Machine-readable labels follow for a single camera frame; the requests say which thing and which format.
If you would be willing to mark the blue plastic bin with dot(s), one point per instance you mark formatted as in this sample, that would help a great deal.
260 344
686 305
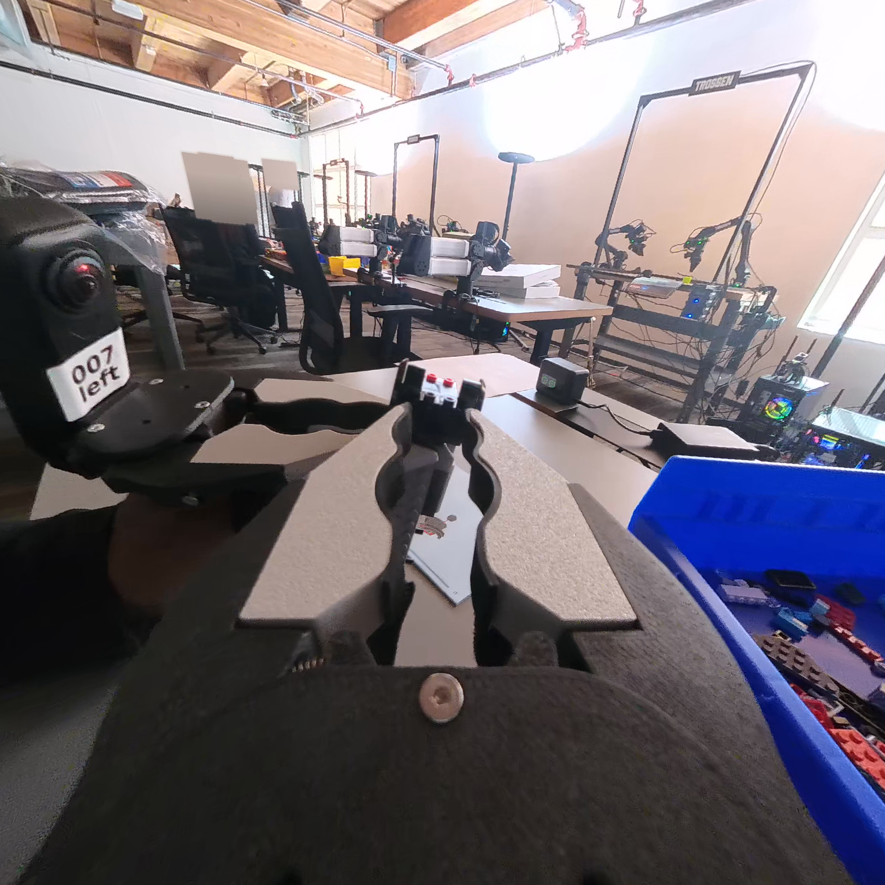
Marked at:
760 511

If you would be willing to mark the black cube camera device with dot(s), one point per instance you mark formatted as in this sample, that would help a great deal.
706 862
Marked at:
561 380

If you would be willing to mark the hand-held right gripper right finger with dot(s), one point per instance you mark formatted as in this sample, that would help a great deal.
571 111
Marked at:
560 553

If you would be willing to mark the tall black office chair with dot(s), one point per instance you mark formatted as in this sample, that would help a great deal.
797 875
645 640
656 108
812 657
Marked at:
311 297

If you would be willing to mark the bright window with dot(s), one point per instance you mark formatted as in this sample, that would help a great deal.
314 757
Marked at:
857 290

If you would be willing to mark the black floor lamp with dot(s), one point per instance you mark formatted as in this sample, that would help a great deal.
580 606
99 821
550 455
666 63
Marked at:
515 157

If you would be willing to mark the flat white box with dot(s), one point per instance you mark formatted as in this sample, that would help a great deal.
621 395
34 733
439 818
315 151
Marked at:
518 276

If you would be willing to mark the black camera rig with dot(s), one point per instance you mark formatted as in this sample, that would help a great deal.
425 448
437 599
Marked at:
487 245

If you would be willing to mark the adjacent dark grey table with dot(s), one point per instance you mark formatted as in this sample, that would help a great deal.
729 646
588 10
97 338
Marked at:
622 449

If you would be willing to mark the yellow storage bin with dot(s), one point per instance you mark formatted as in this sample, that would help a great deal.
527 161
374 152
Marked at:
339 266

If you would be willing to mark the light blue instruction booklet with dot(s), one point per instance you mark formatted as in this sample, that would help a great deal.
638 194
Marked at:
449 546

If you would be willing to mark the grey desk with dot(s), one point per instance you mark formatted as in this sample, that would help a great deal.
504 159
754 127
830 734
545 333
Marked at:
553 442

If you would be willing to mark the computer with coloured lights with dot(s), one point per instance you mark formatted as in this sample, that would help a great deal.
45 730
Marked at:
781 408
503 332
843 442

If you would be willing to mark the grey black toy brick model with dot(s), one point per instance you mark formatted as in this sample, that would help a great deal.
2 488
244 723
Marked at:
435 408

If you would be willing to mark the small black robot arm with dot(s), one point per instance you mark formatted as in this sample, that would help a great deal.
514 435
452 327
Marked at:
695 245
626 235

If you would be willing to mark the long wooden workbench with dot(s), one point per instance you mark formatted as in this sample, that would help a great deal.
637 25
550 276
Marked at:
525 308

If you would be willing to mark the white paper sheet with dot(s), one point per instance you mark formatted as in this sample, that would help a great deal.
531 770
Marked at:
498 373

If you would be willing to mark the dark metal table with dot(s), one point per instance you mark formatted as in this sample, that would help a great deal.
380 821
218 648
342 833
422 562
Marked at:
155 304

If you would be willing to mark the black power adapter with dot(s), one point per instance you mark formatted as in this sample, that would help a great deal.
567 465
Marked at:
705 439

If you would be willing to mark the white equipment case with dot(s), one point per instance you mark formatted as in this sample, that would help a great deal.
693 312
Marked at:
352 240
446 256

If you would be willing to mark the black metal gantry frame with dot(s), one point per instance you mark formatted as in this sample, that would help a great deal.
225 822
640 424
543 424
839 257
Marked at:
416 138
715 83

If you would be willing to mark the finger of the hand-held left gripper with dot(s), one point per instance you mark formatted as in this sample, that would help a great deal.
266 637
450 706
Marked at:
311 391
276 442

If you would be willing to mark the pile of red black bricks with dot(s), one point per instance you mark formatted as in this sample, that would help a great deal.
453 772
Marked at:
795 622

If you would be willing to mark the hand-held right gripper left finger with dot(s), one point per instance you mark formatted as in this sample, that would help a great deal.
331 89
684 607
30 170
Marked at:
325 546

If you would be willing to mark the person's left hand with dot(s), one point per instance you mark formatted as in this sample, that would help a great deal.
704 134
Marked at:
166 546

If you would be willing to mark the plastic wrapped bundle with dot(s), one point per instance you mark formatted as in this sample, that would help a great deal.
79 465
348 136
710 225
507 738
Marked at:
104 187

